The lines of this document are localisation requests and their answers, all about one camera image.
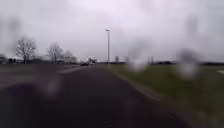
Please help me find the tall street lamp pole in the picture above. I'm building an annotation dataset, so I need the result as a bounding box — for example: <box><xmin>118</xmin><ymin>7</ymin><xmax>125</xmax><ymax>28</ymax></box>
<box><xmin>104</xmin><ymin>29</ymin><xmax>111</xmax><ymax>64</ymax></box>

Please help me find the dark building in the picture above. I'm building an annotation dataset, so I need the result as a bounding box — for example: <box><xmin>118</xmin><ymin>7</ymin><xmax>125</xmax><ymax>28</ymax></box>
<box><xmin>87</xmin><ymin>56</ymin><xmax>98</xmax><ymax>65</ymax></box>

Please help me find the vehicle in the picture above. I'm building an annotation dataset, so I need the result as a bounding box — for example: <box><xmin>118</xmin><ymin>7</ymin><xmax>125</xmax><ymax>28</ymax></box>
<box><xmin>80</xmin><ymin>61</ymin><xmax>90</xmax><ymax>67</ymax></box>

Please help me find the pale strip beside road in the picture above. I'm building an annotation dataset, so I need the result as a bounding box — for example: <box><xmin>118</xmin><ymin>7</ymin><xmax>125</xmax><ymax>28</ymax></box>
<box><xmin>0</xmin><ymin>66</ymin><xmax>84</xmax><ymax>90</ymax></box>

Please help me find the dark asphalt path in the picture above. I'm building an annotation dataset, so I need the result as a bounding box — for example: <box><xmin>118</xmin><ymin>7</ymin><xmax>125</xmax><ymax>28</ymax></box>
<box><xmin>0</xmin><ymin>64</ymin><xmax>193</xmax><ymax>128</ymax></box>

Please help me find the small bare tree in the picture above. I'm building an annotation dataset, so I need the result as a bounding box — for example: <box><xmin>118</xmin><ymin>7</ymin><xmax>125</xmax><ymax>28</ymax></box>
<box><xmin>63</xmin><ymin>50</ymin><xmax>78</xmax><ymax>64</ymax></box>

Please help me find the pale kerb strip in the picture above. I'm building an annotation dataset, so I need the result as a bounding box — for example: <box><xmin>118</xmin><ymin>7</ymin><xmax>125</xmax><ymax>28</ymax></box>
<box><xmin>108</xmin><ymin>65</ymin><xmax>188</xmax><ymax>128</ymax></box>

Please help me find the green grass field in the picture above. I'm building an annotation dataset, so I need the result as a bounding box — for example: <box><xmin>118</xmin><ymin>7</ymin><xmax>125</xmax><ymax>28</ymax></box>
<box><xmin>106</xmin><ymin>63</ymin><xmax>224</xmax><ymax>128</ymax></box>

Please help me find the distant line of trees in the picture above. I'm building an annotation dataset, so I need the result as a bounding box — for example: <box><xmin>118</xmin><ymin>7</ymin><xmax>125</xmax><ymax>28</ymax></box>
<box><xmin>153</xmin><ymin>60</ymin><xmax>224</xmax><ymax>66</ymax></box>

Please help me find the large bare tree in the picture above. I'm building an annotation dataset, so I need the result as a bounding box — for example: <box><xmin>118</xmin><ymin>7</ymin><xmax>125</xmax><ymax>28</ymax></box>
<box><xmin>14</xmin><ymin>37</ymin><xmax>37</xmax><ymax>64</ymax></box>

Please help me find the grey asphalt road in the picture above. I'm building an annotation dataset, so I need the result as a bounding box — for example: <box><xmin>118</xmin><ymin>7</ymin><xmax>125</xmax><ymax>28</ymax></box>
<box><xmin>0</xmin><ymin>64</ymin><xmax>83</xmax><ymax>88</ymax></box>

